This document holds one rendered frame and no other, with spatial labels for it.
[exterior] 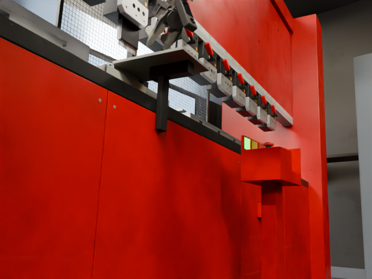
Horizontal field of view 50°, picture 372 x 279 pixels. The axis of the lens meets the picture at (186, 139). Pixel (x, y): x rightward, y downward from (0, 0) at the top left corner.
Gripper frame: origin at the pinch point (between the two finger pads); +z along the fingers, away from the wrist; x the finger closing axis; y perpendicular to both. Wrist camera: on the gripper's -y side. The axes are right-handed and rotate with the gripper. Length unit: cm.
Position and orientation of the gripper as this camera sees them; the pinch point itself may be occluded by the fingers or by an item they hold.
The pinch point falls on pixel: (156, 48)
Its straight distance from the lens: 134.9
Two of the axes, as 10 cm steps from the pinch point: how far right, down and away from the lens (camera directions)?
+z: -5.3, 8.2, 2.2
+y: -5.7, -5.4, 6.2
